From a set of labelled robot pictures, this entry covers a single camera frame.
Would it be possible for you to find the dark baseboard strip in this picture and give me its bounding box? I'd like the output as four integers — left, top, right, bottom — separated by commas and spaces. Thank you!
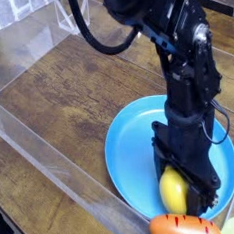
200, 0, 234, 17

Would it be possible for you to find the orange toy carrot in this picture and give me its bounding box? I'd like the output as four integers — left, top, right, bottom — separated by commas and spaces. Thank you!
149, 214, 234, 234

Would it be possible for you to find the black braided cable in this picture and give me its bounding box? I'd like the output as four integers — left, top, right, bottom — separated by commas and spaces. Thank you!
66, 0, 141, 60

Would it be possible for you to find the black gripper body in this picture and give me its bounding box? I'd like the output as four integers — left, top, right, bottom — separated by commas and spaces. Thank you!
147, 96, 226, 220

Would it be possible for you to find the blue round plastic tray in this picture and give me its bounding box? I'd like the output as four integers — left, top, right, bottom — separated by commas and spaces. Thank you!
105, 95, 234, 220

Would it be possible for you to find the yellow toy lemon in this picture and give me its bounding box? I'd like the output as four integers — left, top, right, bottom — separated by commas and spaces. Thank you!
159, 166, 189, 215

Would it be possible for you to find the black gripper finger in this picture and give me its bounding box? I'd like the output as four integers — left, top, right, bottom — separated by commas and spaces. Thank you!
186, 186, 208, 217
153, 147, 165, 180

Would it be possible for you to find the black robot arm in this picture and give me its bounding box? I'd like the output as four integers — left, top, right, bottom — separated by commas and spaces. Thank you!
103, 0, 221, 216

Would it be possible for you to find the thin black wire loop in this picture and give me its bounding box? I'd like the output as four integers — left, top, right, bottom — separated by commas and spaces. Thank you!
199, 98, 233, 147

